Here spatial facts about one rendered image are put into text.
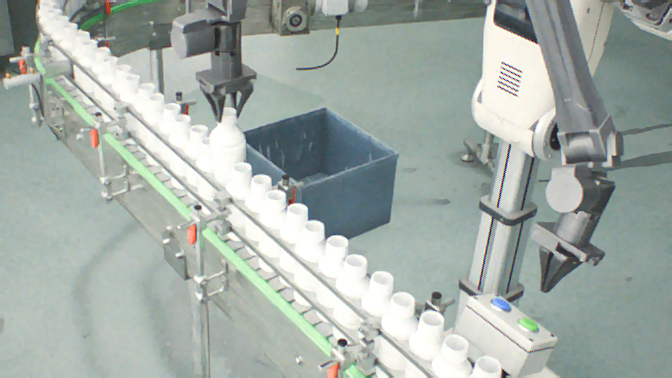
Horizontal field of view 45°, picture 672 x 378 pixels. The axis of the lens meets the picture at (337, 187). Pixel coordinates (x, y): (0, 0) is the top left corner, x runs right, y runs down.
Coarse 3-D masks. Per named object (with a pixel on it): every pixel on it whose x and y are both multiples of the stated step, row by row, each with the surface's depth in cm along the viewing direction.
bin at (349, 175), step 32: (256, 128) 219; (288, 128) 226; (320, 128) 234; (352, 128) 225; (256, 160) 209; (288, 160) 232; (320, 160) 241; (352, 160) 229; (384, 160) 210; (320, 192) 201; (352, 192) 208; (384, 192) 216; (352, 224) 214; (384, 224) 223
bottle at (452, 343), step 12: (456, 336) 124; (444, 348) 122; (456, 348) 125; (444, 360) 123; (456, 360) 122; (468, 360) 125; (432, 372) 125; (444, 372) 123; (456, 372) 122; (468, 372) 123
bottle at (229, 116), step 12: (228, 108) 161; (228, 120) 158; (216, 132) 160; (228, 132) 160; (240, 132) 161; (216, 144) 160; (228, 144) 160; (240, 144) 161; (216, 156) 162; (228, 156) 161; (240, 156) 163; (216, 168) 164; (228, 168) 163; (216, 180) 166; (228, 180) 165
